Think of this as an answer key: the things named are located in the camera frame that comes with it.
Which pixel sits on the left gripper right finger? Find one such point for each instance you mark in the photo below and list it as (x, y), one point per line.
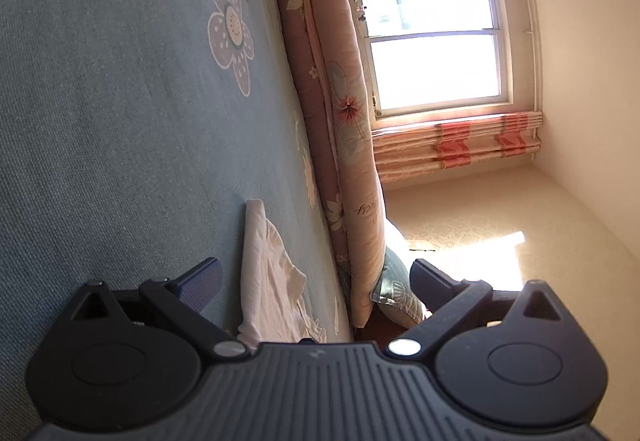
(517, 360)

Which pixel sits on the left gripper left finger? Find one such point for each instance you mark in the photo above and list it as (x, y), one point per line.
(119, 360)

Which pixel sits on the white long sleeve shirt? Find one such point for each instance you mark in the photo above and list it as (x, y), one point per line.
(272, 288)

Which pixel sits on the blue grey pillow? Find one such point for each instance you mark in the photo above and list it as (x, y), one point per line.
(393, 293)

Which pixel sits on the pink curtain right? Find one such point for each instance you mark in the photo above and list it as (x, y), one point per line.
(412, 151)

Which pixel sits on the blue floral bed sheet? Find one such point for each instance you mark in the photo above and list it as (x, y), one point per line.
(133, 132)

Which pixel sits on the window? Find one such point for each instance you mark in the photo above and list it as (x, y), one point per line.
(434, 55)

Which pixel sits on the pink floral folded quilt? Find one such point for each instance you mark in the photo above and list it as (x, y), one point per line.
(322, 48)

